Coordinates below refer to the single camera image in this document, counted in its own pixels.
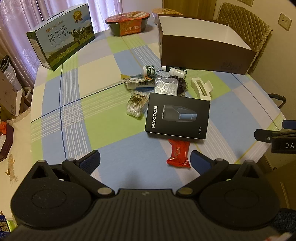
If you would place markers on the small orange object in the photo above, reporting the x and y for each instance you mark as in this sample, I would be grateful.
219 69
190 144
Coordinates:
2 127

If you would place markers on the stack of white cups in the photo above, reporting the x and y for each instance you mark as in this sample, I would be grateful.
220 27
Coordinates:
9 74

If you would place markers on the milk carton gift box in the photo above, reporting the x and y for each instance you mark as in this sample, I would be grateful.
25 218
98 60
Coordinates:
60 39

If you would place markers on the desktop with checked tablecloth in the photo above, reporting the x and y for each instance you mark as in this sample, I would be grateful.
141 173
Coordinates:
92 104

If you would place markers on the wooden door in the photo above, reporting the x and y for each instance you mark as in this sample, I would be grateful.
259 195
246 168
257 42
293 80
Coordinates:
189 8

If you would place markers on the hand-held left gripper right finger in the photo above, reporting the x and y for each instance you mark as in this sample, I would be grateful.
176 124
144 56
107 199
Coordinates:
199 160

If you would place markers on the red snack packet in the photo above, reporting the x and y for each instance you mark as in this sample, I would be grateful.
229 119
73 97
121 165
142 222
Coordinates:
179 154

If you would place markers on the black instant meal bowl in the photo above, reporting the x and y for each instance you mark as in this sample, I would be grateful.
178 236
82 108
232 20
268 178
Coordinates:
127 24

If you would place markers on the quilted tan chair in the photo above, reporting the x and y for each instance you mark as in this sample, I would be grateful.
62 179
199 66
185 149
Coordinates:
240 16

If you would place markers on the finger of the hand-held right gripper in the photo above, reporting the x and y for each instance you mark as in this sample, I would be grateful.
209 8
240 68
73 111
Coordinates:
289 124
266 135

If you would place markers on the floss picks bag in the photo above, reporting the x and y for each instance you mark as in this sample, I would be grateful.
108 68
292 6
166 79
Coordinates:
165 86

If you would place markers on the green yellow card packet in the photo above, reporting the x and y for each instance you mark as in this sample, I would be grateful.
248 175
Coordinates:
136 79

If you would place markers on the brown cardboard box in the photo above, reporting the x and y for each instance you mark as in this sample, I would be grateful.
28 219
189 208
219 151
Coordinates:
196 51

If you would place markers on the white hair claw clip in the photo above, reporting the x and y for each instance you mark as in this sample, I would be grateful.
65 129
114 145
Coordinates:
201 89

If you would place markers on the green label white bottle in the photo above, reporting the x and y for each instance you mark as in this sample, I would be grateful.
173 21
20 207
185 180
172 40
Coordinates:
148 70

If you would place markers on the cotton swab bag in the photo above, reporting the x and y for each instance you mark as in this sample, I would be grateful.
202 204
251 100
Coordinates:
137 105

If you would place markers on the dark brown flat box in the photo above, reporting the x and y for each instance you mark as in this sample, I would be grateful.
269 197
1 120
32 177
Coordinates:
5 146

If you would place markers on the black shaver box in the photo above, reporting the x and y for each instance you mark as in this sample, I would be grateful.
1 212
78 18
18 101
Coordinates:
178 115

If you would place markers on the white wall socket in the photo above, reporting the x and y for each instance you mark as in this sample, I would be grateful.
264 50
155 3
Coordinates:
247 2
285 21

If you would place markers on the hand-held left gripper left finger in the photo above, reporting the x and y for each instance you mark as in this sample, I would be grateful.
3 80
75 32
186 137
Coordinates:
90 160

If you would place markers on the plain white pill bottle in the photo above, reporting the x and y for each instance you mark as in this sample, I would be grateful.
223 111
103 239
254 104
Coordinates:
177 72

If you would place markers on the white cream tube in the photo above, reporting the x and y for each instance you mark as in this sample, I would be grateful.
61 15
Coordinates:
141 86

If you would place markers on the blue printed packet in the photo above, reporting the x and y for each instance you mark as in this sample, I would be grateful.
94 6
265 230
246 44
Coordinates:
4 223

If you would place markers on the tan cardboard carton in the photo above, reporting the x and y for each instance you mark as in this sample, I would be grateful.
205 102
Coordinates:
8 95

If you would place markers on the dark brown scrunchie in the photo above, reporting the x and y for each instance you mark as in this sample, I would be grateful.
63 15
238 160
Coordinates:
183 85

